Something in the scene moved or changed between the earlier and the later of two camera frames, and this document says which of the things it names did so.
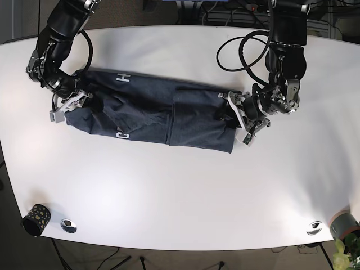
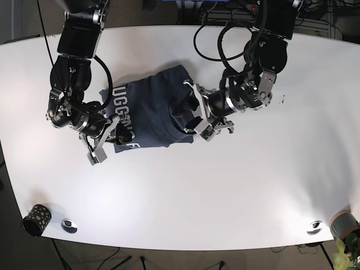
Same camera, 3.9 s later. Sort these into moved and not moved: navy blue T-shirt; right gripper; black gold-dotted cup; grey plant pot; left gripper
Moved: left gripper; navy blue T-shirt; right gripper
Not moved: grey plant pot; black gold-dotted cup
